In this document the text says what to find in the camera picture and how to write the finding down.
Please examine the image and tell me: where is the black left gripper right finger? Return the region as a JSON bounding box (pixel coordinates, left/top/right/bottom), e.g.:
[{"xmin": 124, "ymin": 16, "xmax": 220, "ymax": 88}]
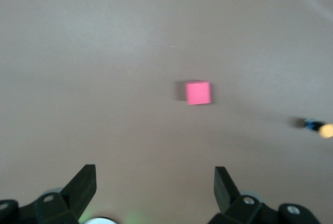
[{"xmin": 208, "ymin": 166, "xmax": 321, "ymax": 224}]

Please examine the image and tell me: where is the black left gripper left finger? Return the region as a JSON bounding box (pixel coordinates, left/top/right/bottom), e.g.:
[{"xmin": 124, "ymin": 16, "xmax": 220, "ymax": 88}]
[{"xmin": 0, "ymin": 164, "xmax": 97, "ymax": 224}]

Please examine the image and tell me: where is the black button with orange cap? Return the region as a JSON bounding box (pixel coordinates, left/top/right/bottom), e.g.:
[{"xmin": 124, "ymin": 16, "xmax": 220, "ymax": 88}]
[{"xmin": 303, "ymin": 118, "xmax": 333, "ymax": 139}]

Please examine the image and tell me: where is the red foam cube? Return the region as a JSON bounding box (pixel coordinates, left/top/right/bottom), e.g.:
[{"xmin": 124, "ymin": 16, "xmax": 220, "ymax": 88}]
[{"xmin": 185, "ymin": 80, "xmax": 212, "ymax": 106}]

